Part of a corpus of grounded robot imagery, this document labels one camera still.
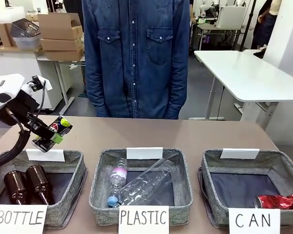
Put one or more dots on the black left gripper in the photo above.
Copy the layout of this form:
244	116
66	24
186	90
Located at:
26	107

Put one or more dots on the crushed black Pepsi can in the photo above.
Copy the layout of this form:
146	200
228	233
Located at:
61	125

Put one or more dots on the brown glass beer bottle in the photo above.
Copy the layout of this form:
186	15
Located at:
40	182
15	187

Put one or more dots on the pink label plastic bottle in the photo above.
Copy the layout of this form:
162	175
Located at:
118	174

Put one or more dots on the person's right denim forearm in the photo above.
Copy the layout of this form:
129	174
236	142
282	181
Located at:
96	85

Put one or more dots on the person's left denim forearm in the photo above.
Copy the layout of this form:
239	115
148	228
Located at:
178	87

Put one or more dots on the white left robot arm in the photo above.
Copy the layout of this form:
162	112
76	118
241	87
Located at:
7	85

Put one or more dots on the grey fabric bottle basket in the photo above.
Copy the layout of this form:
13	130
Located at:
70	185

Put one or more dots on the black perforated plastic basket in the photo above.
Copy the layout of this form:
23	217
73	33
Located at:
25	26

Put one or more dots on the grey fabric plastic basket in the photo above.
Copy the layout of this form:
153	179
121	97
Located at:
182	185

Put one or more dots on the grey fabric can basket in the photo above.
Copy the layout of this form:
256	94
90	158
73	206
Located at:
209	190

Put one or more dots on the white CAN label card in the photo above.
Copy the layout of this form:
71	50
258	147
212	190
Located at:
254	220
239	153

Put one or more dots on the crushed red can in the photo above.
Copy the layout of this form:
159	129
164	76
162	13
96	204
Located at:
280	201

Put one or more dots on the white BOTTLE label card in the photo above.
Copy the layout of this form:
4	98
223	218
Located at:
45	155
19	218

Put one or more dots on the white drawer cabinet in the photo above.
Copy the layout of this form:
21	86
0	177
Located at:
52	92

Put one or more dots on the white desk with metal legs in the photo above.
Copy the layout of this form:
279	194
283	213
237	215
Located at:
61	73

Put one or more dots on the flat cardboard box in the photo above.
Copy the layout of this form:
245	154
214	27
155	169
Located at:
61	44
63	54

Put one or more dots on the white PLASTIC label card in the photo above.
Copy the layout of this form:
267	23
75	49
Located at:
144	153
143	219

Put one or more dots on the large clear plastic bottle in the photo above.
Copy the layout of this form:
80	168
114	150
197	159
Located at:
146	181

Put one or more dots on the clear plastic storage bin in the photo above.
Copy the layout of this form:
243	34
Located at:
26	42

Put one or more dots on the person in denim clothes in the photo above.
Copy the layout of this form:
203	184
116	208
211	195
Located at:
136	61

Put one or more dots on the large open cardboard box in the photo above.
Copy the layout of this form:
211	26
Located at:
61	26

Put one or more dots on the small cardboard box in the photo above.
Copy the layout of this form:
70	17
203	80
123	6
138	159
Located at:
5	34

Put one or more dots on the white foam block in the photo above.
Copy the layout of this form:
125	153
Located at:
13	14

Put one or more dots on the grey background workbench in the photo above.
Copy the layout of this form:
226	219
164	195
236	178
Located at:
217	31

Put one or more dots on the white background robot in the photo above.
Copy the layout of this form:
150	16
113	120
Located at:
206	7

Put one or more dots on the large white table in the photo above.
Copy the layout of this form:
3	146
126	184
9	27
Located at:
246	73

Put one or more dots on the white equipment box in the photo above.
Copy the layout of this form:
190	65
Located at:
231	17

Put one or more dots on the black tripod pole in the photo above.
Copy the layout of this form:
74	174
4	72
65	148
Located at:
248	22

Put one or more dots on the background person dark clothes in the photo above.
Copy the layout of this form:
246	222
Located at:
265	24

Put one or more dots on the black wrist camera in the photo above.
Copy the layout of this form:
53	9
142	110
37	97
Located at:
36	84

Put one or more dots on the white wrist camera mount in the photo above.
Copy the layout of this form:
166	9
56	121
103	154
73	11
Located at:
25	87

